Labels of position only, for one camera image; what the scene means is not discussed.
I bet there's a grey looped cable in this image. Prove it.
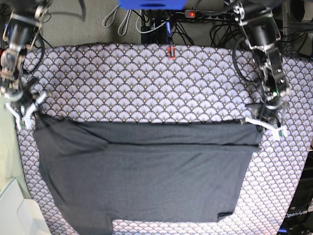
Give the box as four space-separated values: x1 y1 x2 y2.
102 7 134 37

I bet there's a black power strip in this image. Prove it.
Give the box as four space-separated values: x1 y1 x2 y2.
182 9 235 22

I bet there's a white plastic bin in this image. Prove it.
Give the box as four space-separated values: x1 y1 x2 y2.
0 178 51 235

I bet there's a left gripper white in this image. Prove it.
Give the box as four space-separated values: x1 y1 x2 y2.
245 102 287 141

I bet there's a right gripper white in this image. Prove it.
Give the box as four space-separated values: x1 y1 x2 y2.
5 92 47 130

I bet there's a fan-patterned purple tablecloth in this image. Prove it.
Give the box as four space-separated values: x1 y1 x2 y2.
24 44 313 235

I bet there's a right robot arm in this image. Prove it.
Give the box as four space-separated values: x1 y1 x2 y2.
0 0 52 129

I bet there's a dark grey T-shirt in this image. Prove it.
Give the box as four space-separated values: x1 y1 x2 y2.
33 115 262 235

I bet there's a black OpenArm case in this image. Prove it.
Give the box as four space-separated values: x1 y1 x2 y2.
277 149 313 235

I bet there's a blue box overhead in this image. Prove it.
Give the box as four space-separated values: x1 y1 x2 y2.
118 0 187 10

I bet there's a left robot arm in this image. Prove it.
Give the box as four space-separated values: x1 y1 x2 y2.
230 0 290 141

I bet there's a green cloth sheet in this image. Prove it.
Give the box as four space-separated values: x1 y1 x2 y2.
0 96 31 199

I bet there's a red table clamp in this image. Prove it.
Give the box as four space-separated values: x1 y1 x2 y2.
167 44 176 59

